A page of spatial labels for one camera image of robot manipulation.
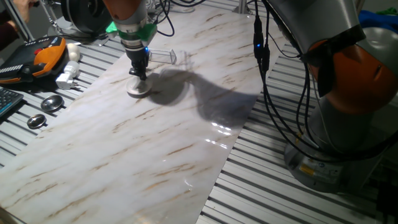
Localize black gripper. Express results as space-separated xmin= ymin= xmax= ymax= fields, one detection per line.
xmin=126 ymin=47 xmax=150 ymax=82

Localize thin metal rod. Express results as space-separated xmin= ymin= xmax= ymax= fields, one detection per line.
xmin=39 ymin=1 xmax=60 ymax=29

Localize bare person hand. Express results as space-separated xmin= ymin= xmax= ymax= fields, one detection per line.
xmin=12 ymin=0 xmax=40 ymax=23

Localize clear plastic box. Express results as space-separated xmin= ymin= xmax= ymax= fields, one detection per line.
xmin=148 ymin=48 xmax=178 ymax=65

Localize white egg-shaped object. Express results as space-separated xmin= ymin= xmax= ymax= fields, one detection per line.
xmin=67 ymin=42 xmax=81 ymax=63

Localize white plug adapter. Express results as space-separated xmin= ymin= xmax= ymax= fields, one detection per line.
xmin=55 ymin=60 xmax=81 ymax=90

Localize black round device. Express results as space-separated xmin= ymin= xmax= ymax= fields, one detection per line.
xmin=60 ymin=0 xmax=113 ymax=35

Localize marble pattern table sheet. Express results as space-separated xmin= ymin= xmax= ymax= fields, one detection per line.
xmin=0 ymin=4 xmax=285 ymax=224

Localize large round metal dish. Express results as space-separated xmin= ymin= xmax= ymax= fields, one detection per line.
xmin=40 ymin=95 xmax=65 ymax=113

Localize orange black teach pendant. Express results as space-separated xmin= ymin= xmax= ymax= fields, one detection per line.
xmin=0 ymin=35 xmax=68 ymax=85

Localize small round metal dish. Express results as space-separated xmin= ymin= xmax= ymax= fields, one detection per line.
xmin=26 ymin=113 xmax=47 ymax=130

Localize slanted aluminium pole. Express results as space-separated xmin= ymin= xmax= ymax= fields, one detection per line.
xmin=2 ymin=0 xmax=34 ymax=42

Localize black keyboard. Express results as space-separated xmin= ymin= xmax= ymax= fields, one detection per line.
xmin=0 ymin=86 xmax=25 ymax=118

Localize green cloth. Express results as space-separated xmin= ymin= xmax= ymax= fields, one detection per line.
xmin=376 ymin=6 xmax=398 ymax=16

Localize upright aluminium post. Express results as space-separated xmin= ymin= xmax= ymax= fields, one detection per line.
xmin=233 ymin=0 xmax=252 ymax=15

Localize black cable with blue light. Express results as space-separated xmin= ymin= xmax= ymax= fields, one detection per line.
xmin=252 ymin=0 xmax=398 ymax=166

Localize black cable with inline connector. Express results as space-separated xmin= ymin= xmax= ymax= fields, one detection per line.
xmin=260 ymin=0 xmax=398 ymax=162

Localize black strap on arm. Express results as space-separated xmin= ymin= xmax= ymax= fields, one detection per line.
xmin=301 ymin=24 xmax=367 ymax=98

